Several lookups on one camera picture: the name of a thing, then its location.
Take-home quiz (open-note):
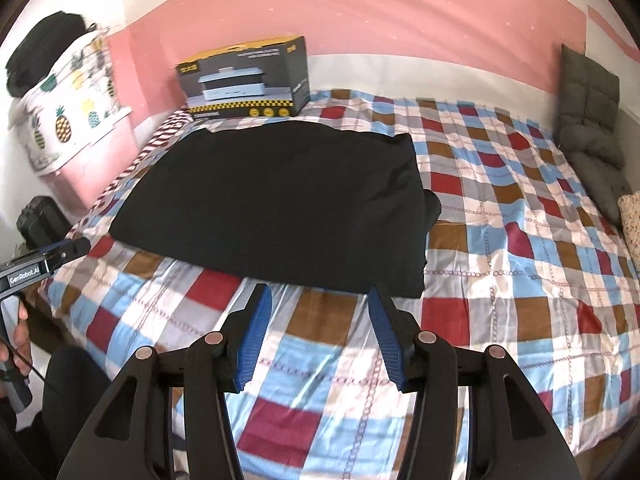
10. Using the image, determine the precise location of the person's left hand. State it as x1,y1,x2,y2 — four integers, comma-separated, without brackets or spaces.
11,295,34,377

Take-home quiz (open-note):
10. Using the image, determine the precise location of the black cloth bundle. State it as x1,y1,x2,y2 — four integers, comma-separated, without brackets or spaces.
5,12,96,98

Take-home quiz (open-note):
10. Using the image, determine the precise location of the black garment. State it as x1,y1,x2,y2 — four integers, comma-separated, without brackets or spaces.
109,121,443,300

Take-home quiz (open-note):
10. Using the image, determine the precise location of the beige patterned pillow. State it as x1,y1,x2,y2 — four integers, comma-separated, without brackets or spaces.
617,192,640,256

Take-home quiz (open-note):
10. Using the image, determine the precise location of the grey quilted cushion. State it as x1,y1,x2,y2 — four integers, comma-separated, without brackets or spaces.
554,43,632,226

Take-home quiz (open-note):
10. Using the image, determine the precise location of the checkered bed sheet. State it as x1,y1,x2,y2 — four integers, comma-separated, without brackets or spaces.
37,89,640,480

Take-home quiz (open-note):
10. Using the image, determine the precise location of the pineapple print cover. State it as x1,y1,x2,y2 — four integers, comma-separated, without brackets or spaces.
10,30,133,176

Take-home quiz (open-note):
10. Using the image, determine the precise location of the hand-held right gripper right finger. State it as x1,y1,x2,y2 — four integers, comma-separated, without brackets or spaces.
367,284,583,480

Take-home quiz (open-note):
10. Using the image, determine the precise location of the person's black pants leg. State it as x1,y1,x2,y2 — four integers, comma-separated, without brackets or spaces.
0,347,113,480

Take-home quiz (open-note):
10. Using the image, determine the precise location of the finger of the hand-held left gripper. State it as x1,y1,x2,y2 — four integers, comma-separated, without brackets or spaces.
44,236,92,268

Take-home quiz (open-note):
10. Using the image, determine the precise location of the black yellow appliance box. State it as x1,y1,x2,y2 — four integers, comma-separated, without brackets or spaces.
175,35,312,118

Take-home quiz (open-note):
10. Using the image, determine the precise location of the red white striped cloth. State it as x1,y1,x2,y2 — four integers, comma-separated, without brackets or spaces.
70,110,193,231

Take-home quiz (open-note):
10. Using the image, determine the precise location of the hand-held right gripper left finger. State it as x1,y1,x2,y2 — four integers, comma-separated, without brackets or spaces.
57,282,273,480

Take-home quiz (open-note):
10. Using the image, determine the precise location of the black cable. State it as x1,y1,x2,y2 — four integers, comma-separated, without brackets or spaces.
0,340,47,386

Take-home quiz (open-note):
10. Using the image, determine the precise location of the black bag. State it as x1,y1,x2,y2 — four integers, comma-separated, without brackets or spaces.
15,195,73,251

